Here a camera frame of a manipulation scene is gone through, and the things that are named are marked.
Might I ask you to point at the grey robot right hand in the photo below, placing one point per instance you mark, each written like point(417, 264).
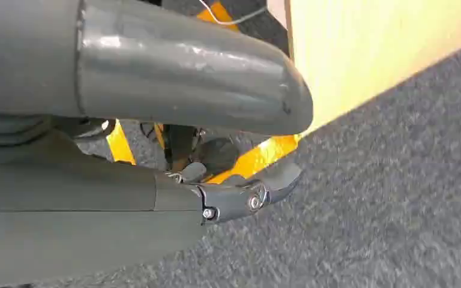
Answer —
point(167, 75)

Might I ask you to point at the ribbed grey right arm sleeve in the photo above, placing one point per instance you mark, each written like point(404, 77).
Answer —
point(7, 129)

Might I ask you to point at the pale wooden desk panel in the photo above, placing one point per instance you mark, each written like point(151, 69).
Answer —
point(373, 47)

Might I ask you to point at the yellow floor tape strip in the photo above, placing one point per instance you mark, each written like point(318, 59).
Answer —
point(120, 147)
point(218, 15)
point(260, 156)

